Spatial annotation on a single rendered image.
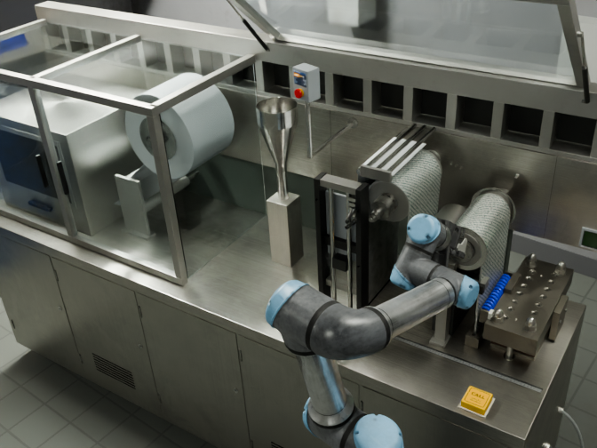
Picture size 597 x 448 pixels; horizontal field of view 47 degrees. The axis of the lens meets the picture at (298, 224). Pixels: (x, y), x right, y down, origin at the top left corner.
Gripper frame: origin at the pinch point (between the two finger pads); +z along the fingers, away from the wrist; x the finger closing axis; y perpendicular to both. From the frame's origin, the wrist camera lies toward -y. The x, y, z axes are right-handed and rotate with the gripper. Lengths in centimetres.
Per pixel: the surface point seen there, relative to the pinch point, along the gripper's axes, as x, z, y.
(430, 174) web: 17.7, 9.9, 23.0
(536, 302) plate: -21.1, 29.1, -5.2
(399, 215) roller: 20.6, 2.5, 7.2
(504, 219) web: -6.7, 17.4, 16.1
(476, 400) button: -16.8, 7.0, -37.5
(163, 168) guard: 95, -20, 0
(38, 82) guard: 149, -35, 15
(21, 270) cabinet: 192, 23, -59
